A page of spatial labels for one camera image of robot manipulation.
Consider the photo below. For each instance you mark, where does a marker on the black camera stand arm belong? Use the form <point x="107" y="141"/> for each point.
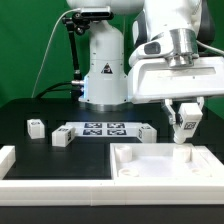
<point x="76" y="88"/>

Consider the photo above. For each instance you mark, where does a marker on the white marker base plate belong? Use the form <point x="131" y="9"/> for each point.
<point x="105" y="129"/>

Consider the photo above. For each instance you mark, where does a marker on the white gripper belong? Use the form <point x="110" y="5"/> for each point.
<point x="160" y="73"/>

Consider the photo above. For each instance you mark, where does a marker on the white square tabletop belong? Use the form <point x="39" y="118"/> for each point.
<point x="163" y="160"/>

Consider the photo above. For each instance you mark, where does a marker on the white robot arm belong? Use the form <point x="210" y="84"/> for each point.
<point x="106" y="83"/>

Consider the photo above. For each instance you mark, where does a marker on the white U-shaped fence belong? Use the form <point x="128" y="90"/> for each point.
<point x="125" y="191"/>

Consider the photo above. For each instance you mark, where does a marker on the black camera on stand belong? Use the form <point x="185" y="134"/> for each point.
<point x="93" y="14"/>

